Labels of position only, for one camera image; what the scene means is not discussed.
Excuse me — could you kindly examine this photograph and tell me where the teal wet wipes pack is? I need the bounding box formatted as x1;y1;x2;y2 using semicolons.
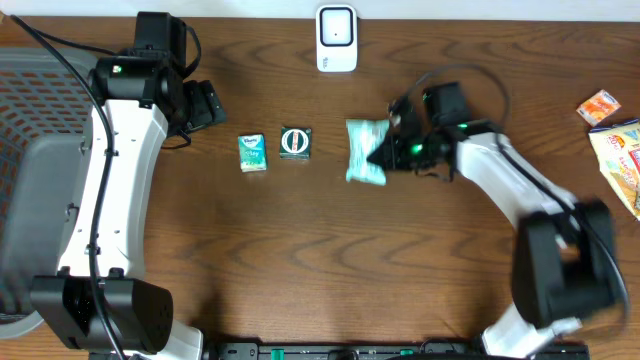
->
345;119;389;186

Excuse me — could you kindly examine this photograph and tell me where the green tissue pack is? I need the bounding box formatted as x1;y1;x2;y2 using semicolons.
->
238;134;267;173

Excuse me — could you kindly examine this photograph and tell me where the green Zam-Buk box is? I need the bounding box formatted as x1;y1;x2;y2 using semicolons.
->
279;127;312;160

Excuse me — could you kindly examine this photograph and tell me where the orange tissue pack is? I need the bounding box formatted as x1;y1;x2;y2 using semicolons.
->
576;89;621;127

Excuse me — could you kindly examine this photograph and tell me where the yellow snack bag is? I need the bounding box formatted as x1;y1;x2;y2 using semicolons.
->
588;118;639;219

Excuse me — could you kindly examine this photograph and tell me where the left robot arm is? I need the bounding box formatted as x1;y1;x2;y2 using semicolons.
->
30;12;226;360

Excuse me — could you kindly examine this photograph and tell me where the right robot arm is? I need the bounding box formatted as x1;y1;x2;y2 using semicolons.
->
367;82;630;359

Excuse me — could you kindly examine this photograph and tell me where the white barcode scanner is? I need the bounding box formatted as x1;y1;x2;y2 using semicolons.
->
315;4;358;73

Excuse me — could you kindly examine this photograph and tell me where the grey plastic shopping basket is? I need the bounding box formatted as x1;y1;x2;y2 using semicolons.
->
1;48;92;339

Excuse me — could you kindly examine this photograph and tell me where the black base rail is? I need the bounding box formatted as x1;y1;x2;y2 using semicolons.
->
202;339;501;360

